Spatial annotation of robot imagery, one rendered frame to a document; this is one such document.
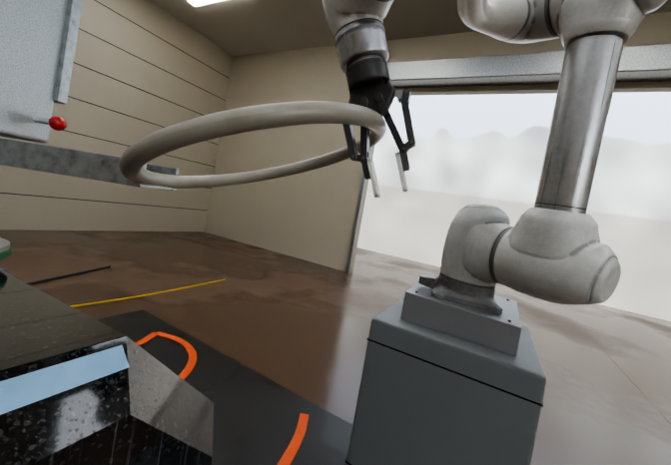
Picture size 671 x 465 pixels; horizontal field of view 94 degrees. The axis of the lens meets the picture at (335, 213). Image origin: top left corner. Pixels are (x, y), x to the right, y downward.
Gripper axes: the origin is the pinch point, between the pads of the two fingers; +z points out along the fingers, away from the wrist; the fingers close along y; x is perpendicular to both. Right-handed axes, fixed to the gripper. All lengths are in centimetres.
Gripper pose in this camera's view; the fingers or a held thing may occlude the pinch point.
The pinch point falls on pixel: (387, 177)
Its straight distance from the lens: 57.5
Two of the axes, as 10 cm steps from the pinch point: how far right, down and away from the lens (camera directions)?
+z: 2.0, 9.8, 0.1
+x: -2.9, 0.6, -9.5
